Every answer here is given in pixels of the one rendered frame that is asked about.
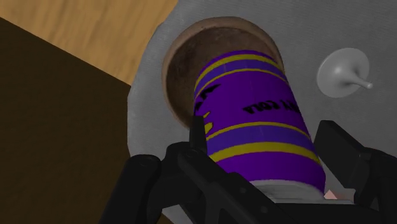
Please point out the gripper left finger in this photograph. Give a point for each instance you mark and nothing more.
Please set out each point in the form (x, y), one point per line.
(186, 173)

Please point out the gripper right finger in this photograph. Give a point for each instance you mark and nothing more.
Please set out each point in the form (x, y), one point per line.
(369, 173)

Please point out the purple and yellow can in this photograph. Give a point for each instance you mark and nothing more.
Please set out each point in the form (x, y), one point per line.
(254, 124)

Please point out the brown bowl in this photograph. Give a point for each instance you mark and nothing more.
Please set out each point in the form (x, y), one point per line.
(186, 68)

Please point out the grey funnel-shaped object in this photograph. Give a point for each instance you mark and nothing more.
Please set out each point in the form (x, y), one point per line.
(336, 73)

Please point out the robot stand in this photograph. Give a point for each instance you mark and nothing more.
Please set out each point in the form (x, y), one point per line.
(55, 130)

